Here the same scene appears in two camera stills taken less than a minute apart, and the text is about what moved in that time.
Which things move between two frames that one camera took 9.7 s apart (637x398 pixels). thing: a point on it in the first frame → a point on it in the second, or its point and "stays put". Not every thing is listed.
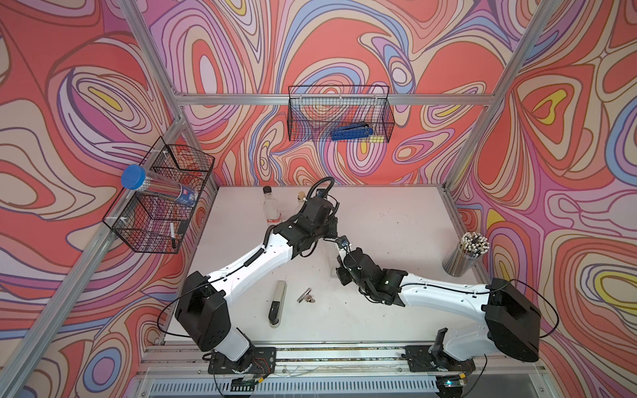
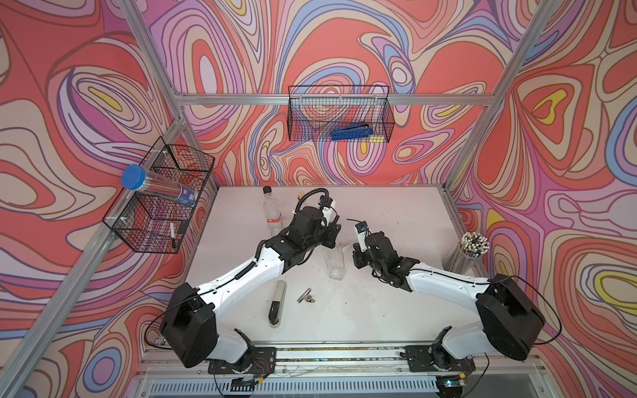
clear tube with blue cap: x=135 y=177 stays put
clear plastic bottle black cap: x=271 y=207 stays put
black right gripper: x=343 y=279 → x=357 y=256
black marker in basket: x=172 y=235 stays put
